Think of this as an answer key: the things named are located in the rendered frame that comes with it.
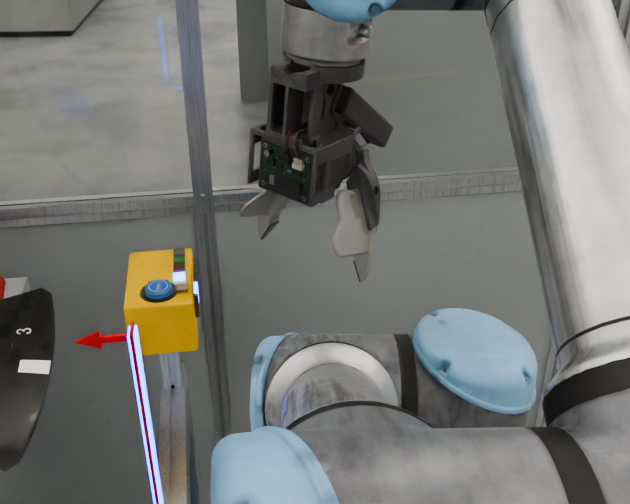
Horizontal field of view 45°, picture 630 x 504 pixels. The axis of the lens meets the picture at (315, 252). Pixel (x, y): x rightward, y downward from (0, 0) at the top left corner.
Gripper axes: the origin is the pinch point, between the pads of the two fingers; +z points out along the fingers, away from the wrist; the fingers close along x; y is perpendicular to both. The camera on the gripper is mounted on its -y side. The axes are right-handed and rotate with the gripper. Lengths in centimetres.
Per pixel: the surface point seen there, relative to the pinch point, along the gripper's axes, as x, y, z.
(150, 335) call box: -31.7, -8.5, 30.0
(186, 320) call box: -27.9, -12.0, 27.4
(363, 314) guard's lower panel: -32, -77, 60
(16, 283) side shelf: -82, -21, 48
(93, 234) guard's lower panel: -75, -35, 40
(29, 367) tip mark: -24.5, 16.8, 17.4
